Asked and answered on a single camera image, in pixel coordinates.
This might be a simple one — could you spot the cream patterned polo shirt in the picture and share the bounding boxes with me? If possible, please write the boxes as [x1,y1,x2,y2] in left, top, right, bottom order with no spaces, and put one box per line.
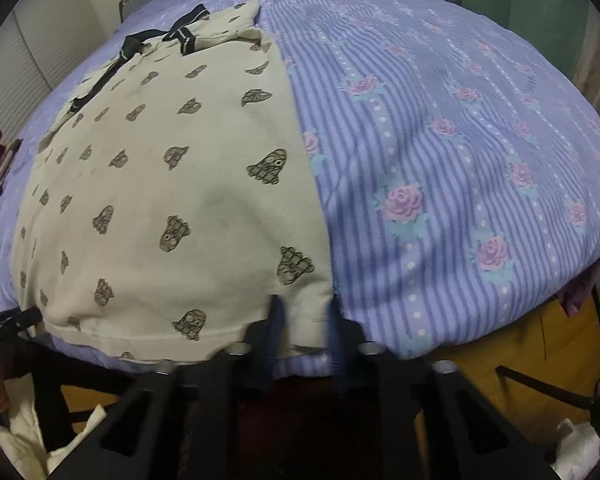
[10,0,332,362]

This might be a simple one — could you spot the cream cloth on floor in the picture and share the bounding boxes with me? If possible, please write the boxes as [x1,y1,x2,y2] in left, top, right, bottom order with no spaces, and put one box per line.
[0,374,106,480]

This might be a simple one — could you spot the purple floral bed cover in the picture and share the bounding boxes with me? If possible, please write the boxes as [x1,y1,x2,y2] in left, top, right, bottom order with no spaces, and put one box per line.
[0,0,600,359]

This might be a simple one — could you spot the white crumpled cloth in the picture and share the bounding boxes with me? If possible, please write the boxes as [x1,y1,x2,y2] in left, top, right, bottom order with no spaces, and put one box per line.
[552,418,600,480]

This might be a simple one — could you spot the white louvered wardrobe door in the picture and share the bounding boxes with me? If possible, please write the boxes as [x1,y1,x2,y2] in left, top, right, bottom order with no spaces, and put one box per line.
[0,0,105,141]

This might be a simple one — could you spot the beige curtain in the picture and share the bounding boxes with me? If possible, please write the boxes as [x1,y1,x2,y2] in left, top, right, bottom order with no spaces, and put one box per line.
[573,4,600,115]

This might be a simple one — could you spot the black cable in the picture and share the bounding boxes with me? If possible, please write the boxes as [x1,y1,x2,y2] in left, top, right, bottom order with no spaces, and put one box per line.
[494,365,600,411]

